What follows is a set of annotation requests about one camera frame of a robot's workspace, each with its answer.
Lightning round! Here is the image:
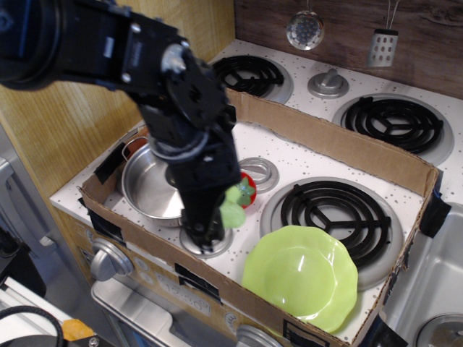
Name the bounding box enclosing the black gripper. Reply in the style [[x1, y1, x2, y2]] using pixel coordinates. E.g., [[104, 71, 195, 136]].
[[148, 124, 239, 252]]

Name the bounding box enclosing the green toy broccoli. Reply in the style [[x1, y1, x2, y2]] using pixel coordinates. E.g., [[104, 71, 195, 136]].
[[220, 187, 246, 228]]

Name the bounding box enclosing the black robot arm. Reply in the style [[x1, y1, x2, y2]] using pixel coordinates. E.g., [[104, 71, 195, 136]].
[[1, 1, 241, 251]]

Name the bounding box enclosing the front silver stove knob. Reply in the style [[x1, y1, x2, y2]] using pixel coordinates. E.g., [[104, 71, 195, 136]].
[[179, 228, 233, 259]]

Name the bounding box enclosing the silver stove knob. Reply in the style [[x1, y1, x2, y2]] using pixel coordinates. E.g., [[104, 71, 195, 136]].
[[179, 228, 233, 259], [239, 157, 279, 194], [307, 69, 349, 99]]

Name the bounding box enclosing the red toy tomato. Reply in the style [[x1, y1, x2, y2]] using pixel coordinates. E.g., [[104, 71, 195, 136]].
[[236, 172, 257, 209]]

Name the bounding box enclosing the small steel pot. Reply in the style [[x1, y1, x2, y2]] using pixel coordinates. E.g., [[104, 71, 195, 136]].
[[121, 136, 183, 227]]

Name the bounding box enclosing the centre silver stove knob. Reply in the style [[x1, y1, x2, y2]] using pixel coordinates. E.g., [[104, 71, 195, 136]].
[[239, 157, 279, 194]]

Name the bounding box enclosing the brown cardboard fence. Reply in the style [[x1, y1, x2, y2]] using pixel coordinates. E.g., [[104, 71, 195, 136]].
[[80, 90, 440, 346]]

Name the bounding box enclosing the light green plastic plate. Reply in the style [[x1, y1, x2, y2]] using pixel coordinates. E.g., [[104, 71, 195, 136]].
[[242, 226, 358, 333]]

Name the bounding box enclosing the silver oven dial knob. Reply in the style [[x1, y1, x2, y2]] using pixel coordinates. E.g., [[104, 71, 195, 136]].
[[90, 238, 135, 282]]

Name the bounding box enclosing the front right black burner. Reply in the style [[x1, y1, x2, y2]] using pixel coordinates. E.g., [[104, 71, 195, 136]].
[[260, 177, 404, 291]]

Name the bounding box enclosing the black burner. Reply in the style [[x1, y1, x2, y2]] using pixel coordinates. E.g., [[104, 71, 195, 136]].
[[332, 93, 454, 166], [211, 55, 294, 104], [260, 177, 404, 291]]

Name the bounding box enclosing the back left black burner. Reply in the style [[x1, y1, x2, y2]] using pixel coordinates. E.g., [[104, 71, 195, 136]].
[[211, 55, 294, 104]]

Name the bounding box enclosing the orange yellow plastic piece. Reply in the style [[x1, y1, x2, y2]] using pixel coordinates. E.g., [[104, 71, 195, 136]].
[[61, 319, 95, 341]]

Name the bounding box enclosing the back silver stove knob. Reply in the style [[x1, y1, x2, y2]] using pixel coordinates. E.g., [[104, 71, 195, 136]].
[[307, 69, 349, 99]]

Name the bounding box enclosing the back right black burner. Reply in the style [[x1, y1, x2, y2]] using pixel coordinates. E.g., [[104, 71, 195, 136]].
[[332, 93, 454, 166]]

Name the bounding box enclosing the hanging round metal strainer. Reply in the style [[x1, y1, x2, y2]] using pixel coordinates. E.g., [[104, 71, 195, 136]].
[[286, 1, 326, 51]]

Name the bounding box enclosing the steel sink basin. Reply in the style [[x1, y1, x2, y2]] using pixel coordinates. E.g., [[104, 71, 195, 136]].
[[381, 203, 462, 346]]

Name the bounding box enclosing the hanging metal grater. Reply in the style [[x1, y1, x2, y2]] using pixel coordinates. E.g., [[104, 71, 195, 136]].
[[365, 0, 401, 68]]

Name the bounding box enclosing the silver oven door handle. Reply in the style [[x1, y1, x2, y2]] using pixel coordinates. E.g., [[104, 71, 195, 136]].
[[91, 279, 236, 346]]

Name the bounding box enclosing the black cable loop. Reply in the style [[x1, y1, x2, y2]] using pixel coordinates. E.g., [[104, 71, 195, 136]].
[[0, 305, 65, 347]]

